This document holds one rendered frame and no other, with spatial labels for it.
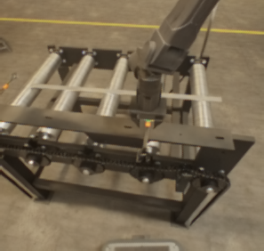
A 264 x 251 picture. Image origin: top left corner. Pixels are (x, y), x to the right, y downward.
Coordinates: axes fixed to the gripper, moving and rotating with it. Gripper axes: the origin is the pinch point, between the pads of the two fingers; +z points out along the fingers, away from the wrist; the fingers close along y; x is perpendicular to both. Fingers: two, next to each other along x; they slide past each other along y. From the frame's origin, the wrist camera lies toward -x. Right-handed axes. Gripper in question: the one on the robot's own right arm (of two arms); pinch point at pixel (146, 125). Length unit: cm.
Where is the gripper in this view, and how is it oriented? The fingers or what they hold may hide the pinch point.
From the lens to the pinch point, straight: 59.5
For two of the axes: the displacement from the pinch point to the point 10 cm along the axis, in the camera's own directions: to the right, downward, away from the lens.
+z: 0.2, 6.6, 7.5
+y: -9.9, -1.1, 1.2
